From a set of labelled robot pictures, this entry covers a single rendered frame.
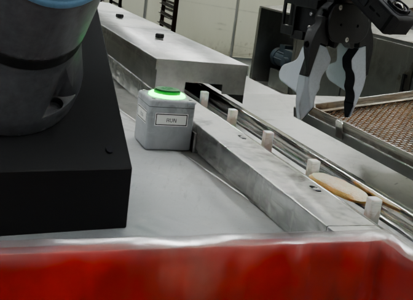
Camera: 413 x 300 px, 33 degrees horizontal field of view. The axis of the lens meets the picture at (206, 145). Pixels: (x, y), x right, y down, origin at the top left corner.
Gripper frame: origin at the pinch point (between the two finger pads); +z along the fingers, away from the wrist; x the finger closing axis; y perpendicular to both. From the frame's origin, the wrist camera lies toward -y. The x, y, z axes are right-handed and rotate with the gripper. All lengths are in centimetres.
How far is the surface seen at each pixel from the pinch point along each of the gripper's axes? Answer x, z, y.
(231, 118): -7.4, 7.7, 27.1
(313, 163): 1.0, 6.7, 0.4
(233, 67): -18.7, 1.9, 41.4
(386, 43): -280, 17, 212
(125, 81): -11, 9, 66
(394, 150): -7.5, 4.1, -4.9
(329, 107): -18.0, 3.7, 16.1
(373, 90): -281, 47, 216
